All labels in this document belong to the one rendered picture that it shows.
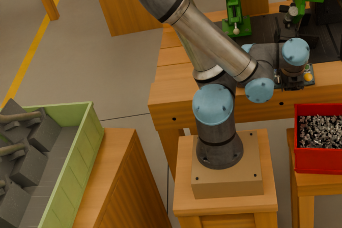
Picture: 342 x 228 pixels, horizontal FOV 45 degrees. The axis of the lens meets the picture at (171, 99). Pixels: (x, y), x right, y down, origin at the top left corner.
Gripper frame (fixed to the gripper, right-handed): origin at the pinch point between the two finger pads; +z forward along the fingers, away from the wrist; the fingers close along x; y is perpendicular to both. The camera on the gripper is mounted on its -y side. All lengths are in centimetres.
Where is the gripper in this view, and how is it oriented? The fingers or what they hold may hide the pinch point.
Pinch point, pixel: (288, 78)
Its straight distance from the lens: 155.2
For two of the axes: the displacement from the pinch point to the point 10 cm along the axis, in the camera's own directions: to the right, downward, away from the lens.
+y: 0.6, 9.7, -2.5
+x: 9.8, -1.1, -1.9
